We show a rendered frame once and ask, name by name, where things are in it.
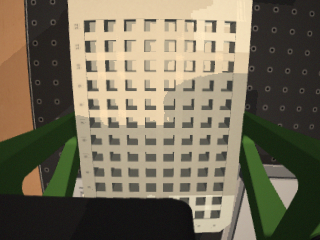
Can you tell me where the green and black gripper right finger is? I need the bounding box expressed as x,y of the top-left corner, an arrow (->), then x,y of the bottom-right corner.
239,111 -> 320,240

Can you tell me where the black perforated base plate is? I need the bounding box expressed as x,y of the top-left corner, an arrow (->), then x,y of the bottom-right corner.
24,0 -> 320,195

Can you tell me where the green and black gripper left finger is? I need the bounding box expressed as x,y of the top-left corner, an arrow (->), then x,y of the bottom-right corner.
0,111 -> 80,197

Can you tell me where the cream perforated plate with square holes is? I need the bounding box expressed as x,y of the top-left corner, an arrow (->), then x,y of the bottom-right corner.
68,0 -> 252,233

